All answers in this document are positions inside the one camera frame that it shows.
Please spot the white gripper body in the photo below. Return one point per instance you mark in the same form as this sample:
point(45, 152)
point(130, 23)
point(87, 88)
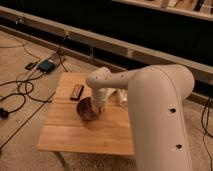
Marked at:
point(99, 96)

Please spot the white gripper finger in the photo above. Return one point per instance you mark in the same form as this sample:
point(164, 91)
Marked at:
point(97, 109)

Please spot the purple ceramic bowl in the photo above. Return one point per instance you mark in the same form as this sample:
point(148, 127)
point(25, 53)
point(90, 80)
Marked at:
point(85, 109)

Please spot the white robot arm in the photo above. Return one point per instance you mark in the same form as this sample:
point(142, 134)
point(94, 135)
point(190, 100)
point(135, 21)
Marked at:
point(154, 95)

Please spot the white rectangular block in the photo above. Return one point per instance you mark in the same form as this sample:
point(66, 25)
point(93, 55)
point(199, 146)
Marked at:
point(110, 91)

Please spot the dark brown rectangular box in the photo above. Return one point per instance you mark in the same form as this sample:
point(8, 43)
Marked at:
point(77, 91)

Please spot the white bottle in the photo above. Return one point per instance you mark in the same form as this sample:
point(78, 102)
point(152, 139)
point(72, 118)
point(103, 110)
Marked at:
point(122, 97)

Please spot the wooden table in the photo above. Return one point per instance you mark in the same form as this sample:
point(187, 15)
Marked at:
point(64, 131)

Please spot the black power adapter box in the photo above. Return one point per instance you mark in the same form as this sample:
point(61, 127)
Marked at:
point(46, 66)

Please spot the small black device on floor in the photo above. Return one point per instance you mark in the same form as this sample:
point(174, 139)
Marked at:
point(30, 66)

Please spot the black plug on floor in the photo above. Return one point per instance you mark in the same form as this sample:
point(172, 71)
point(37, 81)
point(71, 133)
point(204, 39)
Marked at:
point(3, 113)

